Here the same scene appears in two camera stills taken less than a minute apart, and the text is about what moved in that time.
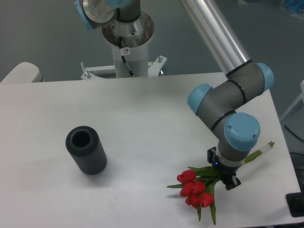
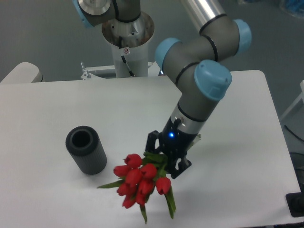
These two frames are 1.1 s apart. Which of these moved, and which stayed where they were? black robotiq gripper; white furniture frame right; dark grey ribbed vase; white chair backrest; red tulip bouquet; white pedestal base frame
Moved: black robotiq gripper; red tulip bouquet
Stayed: white pedestal base frame; white chair backrest; white furniture frame right; dark grey ribbed vase
